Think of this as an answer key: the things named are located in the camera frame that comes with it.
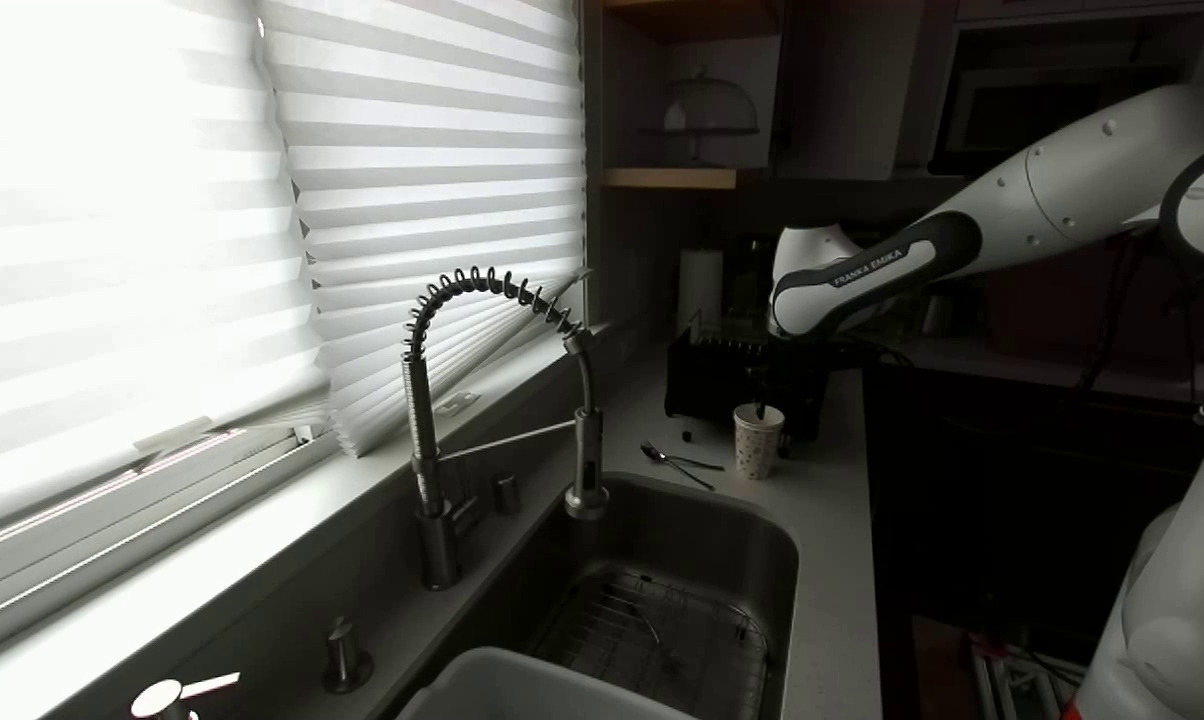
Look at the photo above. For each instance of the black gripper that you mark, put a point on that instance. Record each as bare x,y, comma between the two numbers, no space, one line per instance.
789,359

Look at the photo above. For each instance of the white patterned paper cup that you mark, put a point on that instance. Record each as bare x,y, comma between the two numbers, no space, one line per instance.
757,445

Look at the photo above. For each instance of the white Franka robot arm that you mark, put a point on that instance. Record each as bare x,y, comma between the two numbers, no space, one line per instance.
1064,186

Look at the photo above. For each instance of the long metal fork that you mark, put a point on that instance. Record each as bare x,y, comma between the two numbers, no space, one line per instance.
688,473

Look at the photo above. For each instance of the metal spoon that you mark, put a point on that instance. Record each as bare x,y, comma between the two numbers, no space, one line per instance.
652,455

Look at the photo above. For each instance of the stainless steel sink basin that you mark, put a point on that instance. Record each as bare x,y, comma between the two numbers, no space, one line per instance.
705,532

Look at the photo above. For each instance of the small chrome sink knob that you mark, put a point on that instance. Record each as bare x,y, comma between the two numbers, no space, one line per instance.
510,492

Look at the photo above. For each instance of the chrome spring neck faucet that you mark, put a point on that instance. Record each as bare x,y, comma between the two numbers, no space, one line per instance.
422,441

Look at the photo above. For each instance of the narrow white window blind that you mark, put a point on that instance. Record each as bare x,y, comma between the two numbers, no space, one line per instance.
424,161

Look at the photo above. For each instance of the white plastic wash tub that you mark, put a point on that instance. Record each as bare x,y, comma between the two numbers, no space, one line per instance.
522,684

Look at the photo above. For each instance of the chrome soap dispenser pump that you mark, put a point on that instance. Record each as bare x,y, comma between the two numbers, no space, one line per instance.
345,662

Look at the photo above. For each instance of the wide white window blind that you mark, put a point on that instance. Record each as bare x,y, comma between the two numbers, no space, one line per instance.
120,243

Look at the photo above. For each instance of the wooden wall shelf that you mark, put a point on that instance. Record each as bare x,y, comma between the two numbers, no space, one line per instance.
667,177

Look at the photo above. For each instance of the white window frame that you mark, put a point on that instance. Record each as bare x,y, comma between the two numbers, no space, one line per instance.
120,532

